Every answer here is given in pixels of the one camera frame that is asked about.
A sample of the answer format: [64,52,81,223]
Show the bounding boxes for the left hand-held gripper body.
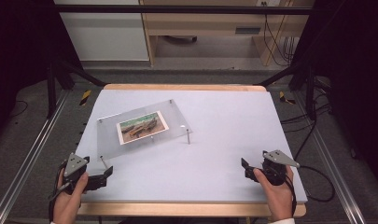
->
[57,152,99,196]

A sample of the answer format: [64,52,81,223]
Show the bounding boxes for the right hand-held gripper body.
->
[254,149,301,187]

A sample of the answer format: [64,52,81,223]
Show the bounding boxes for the boat landscape picture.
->
[116,110,170,147]

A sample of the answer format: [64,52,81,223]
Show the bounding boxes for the clear acrylic photo frame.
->
[96,98,193,171]

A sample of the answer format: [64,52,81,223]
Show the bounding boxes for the person's right hand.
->
[253,164,296,222]

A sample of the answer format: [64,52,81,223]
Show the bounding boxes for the person's left hand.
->
[51,169,90,224]

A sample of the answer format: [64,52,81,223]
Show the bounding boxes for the white table board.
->
[75,89,308,203]

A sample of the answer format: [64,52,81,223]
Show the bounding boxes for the person's white sleeve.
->
[268,217,296,224]

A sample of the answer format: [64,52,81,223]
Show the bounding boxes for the black metal stand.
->
[46,59,107,119]
[257,61,319,121]

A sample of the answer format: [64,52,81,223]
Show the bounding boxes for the black curtain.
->
[290,0,378,190]
[0,0,83,144]

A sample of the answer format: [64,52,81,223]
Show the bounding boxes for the white cabinet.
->
[54,0,150,63]

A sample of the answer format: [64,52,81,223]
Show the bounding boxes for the light wooden desk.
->
[139,0,315,67]

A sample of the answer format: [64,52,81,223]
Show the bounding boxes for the left hand-held gripper cable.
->
[47,166,70,223]

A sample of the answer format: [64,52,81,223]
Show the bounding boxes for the hand-held gripper cable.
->
[47,166,70,223]
[283,163,336,218]

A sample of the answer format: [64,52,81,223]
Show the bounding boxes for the right hand-held gripper cable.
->
[283,163,336,218]

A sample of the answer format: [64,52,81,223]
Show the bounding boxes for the aluminium floor rail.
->
[292,91,367,224]
[0,89,71,224]

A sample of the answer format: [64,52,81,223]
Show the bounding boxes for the black floor cables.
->
[280,77,333,161]

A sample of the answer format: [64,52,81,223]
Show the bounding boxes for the thin black floor cable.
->
[8,100,30,119]

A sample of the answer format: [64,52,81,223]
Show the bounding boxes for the black hanging cables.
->
[260,1,298,67]

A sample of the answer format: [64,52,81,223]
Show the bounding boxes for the black horizontal frame bar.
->
[50,4,316,16]

